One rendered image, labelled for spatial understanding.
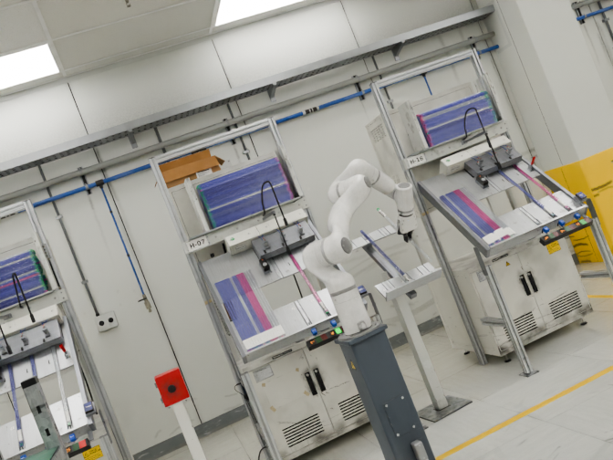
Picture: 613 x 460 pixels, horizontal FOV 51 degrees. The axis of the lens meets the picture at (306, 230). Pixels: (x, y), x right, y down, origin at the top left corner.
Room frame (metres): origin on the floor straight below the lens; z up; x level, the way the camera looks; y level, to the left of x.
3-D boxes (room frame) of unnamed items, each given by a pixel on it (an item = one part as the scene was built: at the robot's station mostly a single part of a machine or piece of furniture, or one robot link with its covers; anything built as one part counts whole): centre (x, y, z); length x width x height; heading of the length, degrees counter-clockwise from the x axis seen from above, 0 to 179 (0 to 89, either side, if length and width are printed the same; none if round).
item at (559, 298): (4.04, -1.12, 0.65); 1.01 x 0.73 x 1.29; 14
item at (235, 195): (3.75, 0.26, 1.52); 0.51 x 0.13 x 0.27; 104
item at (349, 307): (2.69, -0.05, 0.79); 0.19 x 0.19 x 0.18
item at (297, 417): (3.85, 0.34, 0.31); 0.70 x 0.65 x 0.62; 104
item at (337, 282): (2.72, -0.03, 1.00); 0.19 x 0.12 x 0.24; 50
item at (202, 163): (4.01, 0.43, 1.82); 0.68 x 0.30 x 0.20; 104
